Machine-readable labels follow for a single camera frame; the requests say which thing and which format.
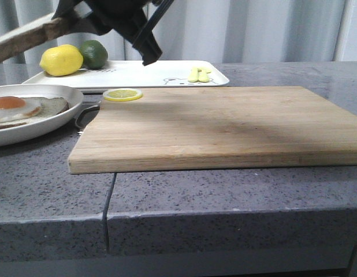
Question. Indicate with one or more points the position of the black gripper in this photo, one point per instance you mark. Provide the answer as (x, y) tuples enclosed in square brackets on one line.
[(134, 20)]

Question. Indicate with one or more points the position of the white round plate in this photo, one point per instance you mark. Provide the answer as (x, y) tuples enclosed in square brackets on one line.
[(21, 133)]

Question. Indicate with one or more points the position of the white rectangular tray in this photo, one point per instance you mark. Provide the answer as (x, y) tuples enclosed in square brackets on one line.
[(132, 74)]

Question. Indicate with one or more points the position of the green lime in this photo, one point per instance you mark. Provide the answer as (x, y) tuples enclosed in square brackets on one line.
[(94, 54)]

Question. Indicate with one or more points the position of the yellow lemon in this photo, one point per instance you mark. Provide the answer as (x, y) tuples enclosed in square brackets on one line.
[(62, 60)]

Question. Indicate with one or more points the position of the lemon slice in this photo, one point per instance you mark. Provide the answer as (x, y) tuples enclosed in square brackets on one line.
[(122, 94)]

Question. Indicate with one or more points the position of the grey curtain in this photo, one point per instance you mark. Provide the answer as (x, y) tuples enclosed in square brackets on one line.
[(221, 31)]

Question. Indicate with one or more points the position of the yellow-green plastic fork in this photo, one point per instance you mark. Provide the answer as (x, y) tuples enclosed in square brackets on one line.
[(193, 75)]

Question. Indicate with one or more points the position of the wooden cutting board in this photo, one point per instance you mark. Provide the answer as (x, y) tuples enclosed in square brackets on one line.
[(216, 128)]

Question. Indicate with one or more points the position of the fried egg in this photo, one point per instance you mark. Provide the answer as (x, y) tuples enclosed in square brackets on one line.
[(14, 108)]

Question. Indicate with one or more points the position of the metal cutting board handle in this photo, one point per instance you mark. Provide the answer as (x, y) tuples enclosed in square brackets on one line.
[(87, 113)]

